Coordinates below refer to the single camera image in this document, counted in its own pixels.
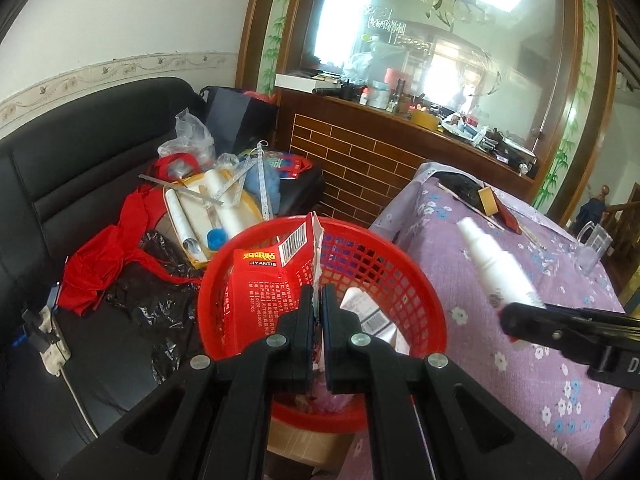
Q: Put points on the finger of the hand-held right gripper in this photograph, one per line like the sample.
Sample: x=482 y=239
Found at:
x=530 y=322

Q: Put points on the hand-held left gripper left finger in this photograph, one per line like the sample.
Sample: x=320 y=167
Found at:
x=302 y=340

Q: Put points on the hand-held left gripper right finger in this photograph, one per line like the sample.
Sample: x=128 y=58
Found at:
x=335 y=345

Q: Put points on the red medicine box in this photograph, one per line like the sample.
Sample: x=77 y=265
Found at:
x=260 y=300

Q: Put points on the white spray bottle red label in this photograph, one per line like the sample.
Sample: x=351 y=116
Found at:
x=495 y=265

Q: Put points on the red plastic basket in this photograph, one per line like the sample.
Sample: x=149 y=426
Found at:
x=400 y=280

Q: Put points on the person's right forearm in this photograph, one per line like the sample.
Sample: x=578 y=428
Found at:
x=612 y=435

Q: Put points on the small white printed box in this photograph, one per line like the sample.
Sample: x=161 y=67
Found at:
x=370 y=317

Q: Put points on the purple floral tablecloth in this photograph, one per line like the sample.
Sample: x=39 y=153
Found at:
x=540 y=390

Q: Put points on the paper wrapped chopsticks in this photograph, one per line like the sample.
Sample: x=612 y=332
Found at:
x=532 y=237

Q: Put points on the clear glass cup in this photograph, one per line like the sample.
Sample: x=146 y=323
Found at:
x=592 y=252

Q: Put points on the red snack packet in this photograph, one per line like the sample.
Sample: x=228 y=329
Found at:
x=511 y=220

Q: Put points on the brown cardboard box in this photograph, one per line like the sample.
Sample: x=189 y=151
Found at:
x=310 y=447

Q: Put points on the dark jacket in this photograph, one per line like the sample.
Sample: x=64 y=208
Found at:
x=590 y=212

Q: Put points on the yellow tape roll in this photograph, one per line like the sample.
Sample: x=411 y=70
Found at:
x=487 y=200

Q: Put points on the wooden stick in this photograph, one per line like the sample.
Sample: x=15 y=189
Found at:
x=470 y=205

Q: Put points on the blue bottle cap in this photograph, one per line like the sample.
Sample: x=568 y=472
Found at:
x=215 y=240

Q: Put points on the yellow basin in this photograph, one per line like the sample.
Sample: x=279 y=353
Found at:
x=252 y=205

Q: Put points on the crumpled black plastic bag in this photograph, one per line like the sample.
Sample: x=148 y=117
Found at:
x=160 y=310

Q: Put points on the black pouch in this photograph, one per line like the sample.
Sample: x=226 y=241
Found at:
x=460 y=187

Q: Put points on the blue cloth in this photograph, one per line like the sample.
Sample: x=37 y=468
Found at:
x=267 y=185

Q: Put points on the red blue packet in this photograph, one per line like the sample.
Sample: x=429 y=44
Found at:
x=290 y=167

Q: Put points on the wooden cabinet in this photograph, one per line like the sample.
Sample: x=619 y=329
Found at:
x=360 y=170

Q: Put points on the metal ruler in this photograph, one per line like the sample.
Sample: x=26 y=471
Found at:
x=180 y=189

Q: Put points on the red cloth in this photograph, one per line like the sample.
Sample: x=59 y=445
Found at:
x=100 y=260

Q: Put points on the row of small household items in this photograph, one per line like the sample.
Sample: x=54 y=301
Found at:
x=450 y=120

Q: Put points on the dark shopping bag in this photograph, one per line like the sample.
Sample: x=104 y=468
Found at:
x=240 y=120

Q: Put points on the yellow box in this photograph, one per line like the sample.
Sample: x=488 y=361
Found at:
x=425 y=119

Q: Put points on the clear plastic bag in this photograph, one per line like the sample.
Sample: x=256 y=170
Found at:
x=192 y=135

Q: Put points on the white power strip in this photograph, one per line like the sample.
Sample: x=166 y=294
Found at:
x=50 y=345

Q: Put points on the white flat box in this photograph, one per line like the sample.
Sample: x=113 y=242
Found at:
x=297 y=81

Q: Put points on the black leather sofa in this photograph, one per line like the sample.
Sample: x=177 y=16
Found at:
x=75 y=160

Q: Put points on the large wall mirror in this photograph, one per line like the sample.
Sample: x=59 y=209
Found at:
x=450 y=35

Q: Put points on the bamboo wall decal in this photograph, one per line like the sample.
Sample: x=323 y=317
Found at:
x=275 y=35

